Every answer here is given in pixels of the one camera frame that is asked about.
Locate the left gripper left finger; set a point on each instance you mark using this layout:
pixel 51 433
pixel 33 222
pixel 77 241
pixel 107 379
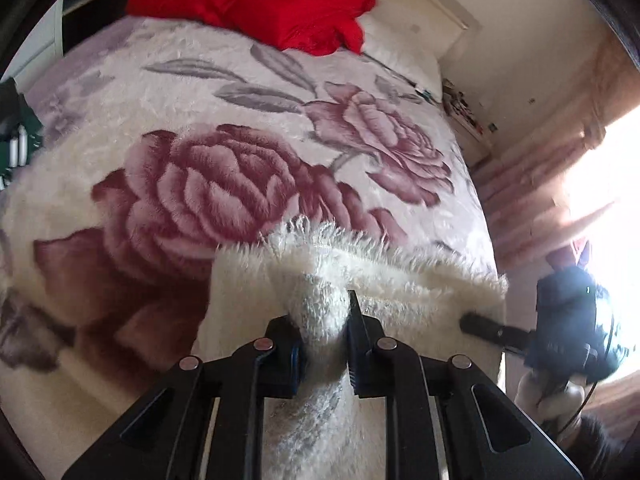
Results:
pixel 202 419

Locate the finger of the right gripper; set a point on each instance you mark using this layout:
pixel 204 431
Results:
pixel 508 338

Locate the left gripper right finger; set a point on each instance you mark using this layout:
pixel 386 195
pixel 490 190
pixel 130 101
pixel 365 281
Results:
pixel 445 419

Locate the white fluffy fleece garment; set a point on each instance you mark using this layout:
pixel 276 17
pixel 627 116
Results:
pixel 324 280

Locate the pink curtain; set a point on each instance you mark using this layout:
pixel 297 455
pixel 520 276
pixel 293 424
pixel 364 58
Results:
pixel 569 193

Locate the floral plush bed blanket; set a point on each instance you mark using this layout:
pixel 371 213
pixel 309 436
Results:
pixel 192 185

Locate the white pillow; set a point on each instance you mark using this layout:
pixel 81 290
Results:
pixel 398 53

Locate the green sweater with stripes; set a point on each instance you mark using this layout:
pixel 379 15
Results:
pixel 21 133

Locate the white wardrobe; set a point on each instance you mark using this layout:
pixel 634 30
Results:
pixel 42 47

